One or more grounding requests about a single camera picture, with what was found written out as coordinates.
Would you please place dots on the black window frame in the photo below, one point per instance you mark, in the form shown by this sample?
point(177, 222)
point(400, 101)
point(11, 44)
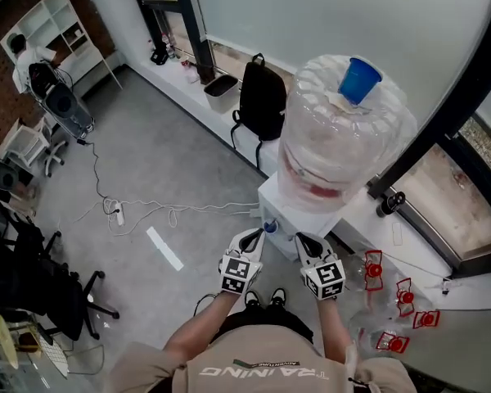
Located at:
point(196, 35)

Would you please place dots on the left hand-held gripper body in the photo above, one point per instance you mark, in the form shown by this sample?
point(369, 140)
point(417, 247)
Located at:
point(237, 274)

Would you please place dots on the large clear water bottle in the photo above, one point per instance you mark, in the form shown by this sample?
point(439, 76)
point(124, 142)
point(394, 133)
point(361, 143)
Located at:
point(343, 154)

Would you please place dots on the white leaf-shaped chair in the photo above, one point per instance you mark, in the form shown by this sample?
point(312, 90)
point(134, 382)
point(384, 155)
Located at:
point(55, 356)

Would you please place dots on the white water dispenser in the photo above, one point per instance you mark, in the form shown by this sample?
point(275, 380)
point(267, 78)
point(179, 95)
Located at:
point(303, 227)

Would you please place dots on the small black bag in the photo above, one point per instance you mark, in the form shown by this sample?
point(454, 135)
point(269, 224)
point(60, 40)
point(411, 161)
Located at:
point(159, 53)

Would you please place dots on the yellow round table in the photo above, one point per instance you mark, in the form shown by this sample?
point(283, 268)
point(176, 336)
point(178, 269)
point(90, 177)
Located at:
point(7, 342)

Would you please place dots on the person's left forearm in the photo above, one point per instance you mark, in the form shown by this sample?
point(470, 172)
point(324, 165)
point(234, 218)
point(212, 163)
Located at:
point(200, 326)

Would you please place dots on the person's right shoe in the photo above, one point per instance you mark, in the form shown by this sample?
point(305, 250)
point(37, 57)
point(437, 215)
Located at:
point(278, 298)

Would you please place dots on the black drink bottle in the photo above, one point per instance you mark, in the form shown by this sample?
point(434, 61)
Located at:
point(388, 205)

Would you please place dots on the person's right forearm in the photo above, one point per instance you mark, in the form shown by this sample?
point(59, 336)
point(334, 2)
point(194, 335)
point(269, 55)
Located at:
point(333, 330)

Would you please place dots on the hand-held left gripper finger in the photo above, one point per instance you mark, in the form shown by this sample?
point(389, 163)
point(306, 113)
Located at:
point(234, 244)
point(262, 244)

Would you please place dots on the black office chair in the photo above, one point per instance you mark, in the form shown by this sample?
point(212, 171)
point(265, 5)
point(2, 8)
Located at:
point(45, 285)

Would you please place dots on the white waste bin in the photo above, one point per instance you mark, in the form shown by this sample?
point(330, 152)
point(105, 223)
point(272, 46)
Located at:
point(223, 96)

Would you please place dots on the person's left shoe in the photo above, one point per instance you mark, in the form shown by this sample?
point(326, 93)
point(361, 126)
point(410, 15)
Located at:
point(251, 299)

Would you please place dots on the white shelf cabinet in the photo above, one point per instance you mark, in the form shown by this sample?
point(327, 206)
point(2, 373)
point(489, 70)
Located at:
point(65, 19)

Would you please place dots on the small white black device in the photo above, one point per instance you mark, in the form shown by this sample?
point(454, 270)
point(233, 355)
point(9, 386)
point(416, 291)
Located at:
point(447, 287)

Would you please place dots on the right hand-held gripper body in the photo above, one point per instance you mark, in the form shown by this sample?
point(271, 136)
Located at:
point(325, 278)

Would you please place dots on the white office chair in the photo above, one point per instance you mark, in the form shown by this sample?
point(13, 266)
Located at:
point(24, 145)

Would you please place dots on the person's beige t-shirt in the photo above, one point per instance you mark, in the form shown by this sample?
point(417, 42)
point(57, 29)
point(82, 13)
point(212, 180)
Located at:
point(262, 367)

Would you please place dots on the person's shoe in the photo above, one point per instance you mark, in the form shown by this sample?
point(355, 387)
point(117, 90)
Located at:
point(278, 298)
point(251, 299)

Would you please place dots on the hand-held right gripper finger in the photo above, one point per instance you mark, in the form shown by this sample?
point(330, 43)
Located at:
point(325, 244)
point(303, 254)

